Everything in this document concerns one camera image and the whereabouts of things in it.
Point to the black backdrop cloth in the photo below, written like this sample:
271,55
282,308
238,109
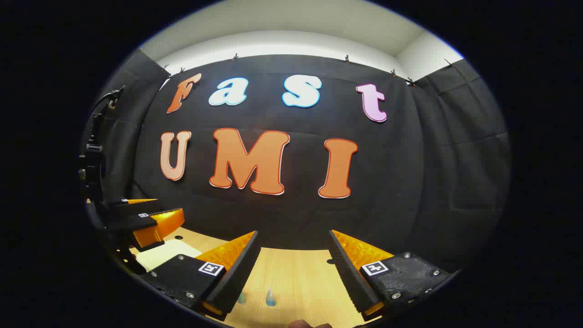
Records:
296,214

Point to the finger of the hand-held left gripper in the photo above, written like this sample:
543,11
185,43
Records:
127,205
136,222

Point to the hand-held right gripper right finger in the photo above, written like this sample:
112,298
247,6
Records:
346,273

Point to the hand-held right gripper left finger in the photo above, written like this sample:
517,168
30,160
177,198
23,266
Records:
241,269

